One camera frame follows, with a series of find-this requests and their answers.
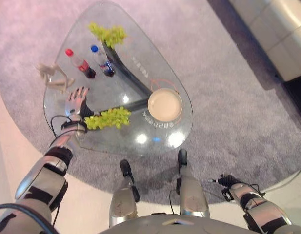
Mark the beige round plate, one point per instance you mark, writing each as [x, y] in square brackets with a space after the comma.
[165, 104]

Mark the white leather sofa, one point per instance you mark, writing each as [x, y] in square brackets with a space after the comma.
[277, 34]

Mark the dark table frame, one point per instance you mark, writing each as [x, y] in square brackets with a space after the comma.
[127, 73]

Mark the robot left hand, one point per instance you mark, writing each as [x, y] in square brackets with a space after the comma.
[75, 103]

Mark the red cap cola bottle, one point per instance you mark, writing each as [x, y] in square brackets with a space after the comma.
[80, 64]

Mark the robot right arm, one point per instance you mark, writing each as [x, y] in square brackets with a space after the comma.
[262, 207]

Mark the robot grey torso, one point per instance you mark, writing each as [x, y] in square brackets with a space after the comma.
[179, 225]

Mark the robot leg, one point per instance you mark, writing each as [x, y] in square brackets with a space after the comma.
[122, 200]
[191, 195]

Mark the robot left leg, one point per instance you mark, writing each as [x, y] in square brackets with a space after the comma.
[122, 200]

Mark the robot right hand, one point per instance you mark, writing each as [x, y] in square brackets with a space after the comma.
[228, 180]

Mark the beige human figurine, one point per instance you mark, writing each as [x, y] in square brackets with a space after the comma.
[57, 83]

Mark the green grape bunch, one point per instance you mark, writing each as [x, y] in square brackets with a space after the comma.
[108, 34]
[106, 119]

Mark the blue cap cola bottle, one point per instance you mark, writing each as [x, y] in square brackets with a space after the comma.
[102, 62]

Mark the robot right leg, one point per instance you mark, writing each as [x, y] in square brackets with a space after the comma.
[191, 195]

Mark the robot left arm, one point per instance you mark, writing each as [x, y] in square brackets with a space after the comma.
[43, 180]

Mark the grey carpet rug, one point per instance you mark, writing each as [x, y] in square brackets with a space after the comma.
[226, 109]

